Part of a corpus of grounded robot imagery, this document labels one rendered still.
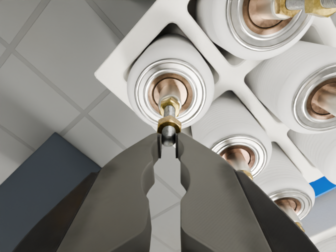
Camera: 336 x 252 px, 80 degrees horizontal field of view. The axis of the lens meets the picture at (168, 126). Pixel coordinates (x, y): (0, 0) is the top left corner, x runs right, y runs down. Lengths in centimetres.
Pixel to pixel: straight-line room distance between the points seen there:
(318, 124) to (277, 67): 8
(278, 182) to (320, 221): 28
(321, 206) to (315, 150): 28
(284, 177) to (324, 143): 7
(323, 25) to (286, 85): 10
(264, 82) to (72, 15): 38
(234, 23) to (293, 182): 22
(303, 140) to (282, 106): 12
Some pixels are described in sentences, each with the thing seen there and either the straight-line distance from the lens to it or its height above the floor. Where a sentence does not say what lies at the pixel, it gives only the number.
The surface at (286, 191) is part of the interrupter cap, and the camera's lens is 33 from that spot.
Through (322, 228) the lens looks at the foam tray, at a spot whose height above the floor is 17.
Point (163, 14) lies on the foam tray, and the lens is 28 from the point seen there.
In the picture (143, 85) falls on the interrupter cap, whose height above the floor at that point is 25.
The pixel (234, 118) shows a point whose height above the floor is 23.
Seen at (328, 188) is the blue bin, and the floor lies 12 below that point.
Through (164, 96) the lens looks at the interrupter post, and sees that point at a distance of 19.
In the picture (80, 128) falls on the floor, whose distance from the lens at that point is 57.
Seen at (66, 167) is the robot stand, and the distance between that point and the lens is 56.
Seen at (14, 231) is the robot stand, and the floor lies 25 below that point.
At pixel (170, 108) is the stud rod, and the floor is 30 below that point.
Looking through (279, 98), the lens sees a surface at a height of 24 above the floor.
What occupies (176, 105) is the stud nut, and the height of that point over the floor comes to 29.
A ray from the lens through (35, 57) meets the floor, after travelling 55.
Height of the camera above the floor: 45
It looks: 62 degrees down
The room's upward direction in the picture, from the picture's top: 177 degrees counter-clockwise
